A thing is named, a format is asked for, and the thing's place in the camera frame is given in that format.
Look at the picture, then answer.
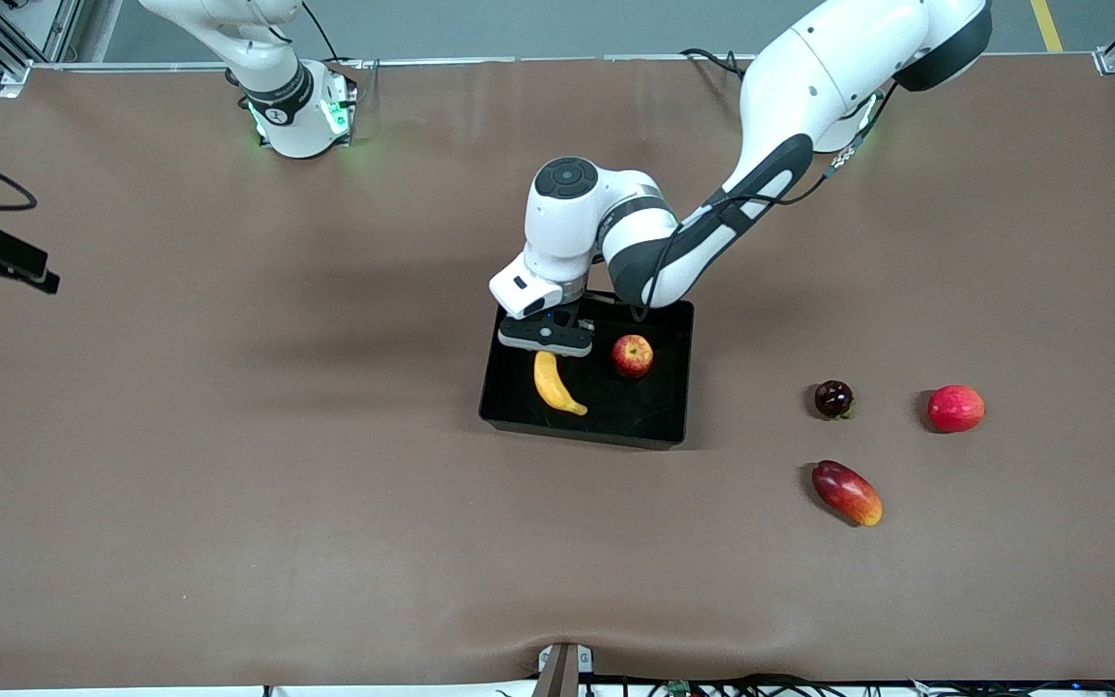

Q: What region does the yellow banana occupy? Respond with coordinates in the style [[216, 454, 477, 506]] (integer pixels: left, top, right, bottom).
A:
[[533, 350, 589, 417]]

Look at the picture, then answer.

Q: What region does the red yellow apple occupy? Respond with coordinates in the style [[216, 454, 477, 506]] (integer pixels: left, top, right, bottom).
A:
[[612, 334, 655, 379]]

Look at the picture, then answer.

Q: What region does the black plastic box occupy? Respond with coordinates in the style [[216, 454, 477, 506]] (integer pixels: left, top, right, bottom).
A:
[[478, 295, 696, 451]]

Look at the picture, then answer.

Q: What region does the brown table mat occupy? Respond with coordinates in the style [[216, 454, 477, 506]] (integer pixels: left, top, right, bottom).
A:
[[0, 53, 1115, 691]]

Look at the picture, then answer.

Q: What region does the dark purple plum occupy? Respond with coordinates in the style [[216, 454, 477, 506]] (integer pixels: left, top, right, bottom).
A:
[[814, 379, 855, 421]]

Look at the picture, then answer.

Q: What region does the red yellow mango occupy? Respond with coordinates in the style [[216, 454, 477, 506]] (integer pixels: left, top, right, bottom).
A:
[[811, 460, 884, 528]]

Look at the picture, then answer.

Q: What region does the red pomegranate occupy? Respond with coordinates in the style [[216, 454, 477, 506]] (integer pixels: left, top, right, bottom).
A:
[[926, 384, 986, 434]]

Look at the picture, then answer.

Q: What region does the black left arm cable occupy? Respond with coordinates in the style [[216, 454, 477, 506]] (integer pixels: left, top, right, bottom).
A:
[[630, 82, 899, 322]]

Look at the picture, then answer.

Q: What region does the black left base cable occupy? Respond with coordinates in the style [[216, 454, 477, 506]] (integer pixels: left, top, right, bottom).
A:
[[678, 46, 750, 80]]

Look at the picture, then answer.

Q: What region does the black base cable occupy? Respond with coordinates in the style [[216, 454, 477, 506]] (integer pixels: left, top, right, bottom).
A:
[[678, 46, 750, 80], [301, 0, 380, 98]]

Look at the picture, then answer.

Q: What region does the black right base cable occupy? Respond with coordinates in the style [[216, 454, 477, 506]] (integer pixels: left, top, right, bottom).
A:
[[301, 0, 380, 98]]

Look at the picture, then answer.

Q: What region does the brown camera post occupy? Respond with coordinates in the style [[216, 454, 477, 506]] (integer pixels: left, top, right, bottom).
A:
[[530, 642, 595, 697]]

